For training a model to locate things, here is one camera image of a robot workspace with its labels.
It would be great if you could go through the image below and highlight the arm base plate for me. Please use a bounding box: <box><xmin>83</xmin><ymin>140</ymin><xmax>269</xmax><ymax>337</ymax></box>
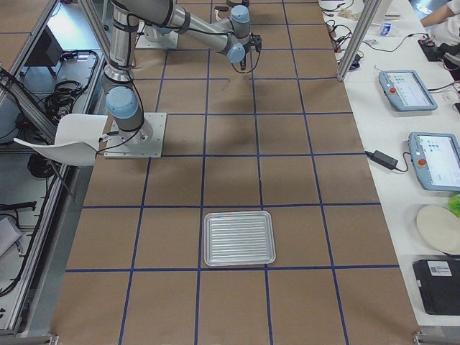
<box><xmin>103</xmin><ymin>112</ymin><xmax>167</xmax><ymax>159</ymax></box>
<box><xmin>136</xmin><ymin>22</ymin><xmax>178</xmax><ymax>50</ymax></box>

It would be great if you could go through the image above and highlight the aluminium frame post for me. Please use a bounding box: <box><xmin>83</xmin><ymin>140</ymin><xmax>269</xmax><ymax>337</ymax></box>
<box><xmin>336</xmin><ymin>0</ymin><xmax>381</xmax><ymax>81</ymax></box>

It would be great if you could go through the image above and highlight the black power adapter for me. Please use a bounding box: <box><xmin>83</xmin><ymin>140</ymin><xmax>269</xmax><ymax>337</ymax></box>
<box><xmin>365</xmin><ymin>150</ymin><xmax>398</xmax><ymax>170</ymax></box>

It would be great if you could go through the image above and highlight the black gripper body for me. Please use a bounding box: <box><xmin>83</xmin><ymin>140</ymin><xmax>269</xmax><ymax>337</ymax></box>
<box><xmin>239</xmin><ymin>55</ymin><xmax>247</xmax><ymax>68</ymax></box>

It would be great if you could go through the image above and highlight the near teach pendant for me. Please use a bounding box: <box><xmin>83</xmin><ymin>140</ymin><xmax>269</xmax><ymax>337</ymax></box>
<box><xmin>408</xmin><ymin>132</ymin><xmax>459</xmax><ymax>192</ymax></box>

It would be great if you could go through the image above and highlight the far teach pendant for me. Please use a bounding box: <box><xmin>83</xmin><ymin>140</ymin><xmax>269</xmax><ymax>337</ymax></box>
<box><xmin>378</xmin><ymin>70</ymin><xmax>438</xmax><ymax>111</ymax></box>

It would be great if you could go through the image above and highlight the teach pendant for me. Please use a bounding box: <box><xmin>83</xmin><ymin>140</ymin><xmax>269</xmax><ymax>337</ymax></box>
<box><xmin>408</xmin><ymin>132</ymin><xmax>459</xmax><ymax>192</ymax></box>
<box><xmin>378</xmin><ymin>70</ymin><xmax>438</xmax><ymax>111</ymax></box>

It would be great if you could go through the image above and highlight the beige plate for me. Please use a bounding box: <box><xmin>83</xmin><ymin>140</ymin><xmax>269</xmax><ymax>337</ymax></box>
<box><xmin>416</xmin><ymin>205</ymin><xmax>459</xmax><ymax>256</ymax></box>

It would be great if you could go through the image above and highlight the black laptop box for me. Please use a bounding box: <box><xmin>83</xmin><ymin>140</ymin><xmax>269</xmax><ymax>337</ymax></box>
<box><xmin>413</xmin><ymin>259</ymin><xmax>459</xmax><ymax>316</ymax></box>

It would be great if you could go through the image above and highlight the ribbed metal tray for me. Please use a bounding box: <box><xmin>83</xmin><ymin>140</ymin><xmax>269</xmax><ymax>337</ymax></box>
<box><xmin>203</xmin><ymin>211</ymin><xmax>276</xmax><ymax>267</ymax></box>

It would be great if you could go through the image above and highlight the black brake pad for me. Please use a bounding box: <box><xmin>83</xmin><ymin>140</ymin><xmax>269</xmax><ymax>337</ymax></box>
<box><xmin>214</xmin><ymin>6</ymin><xmax>229</xmax><ymax>12</ymax></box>

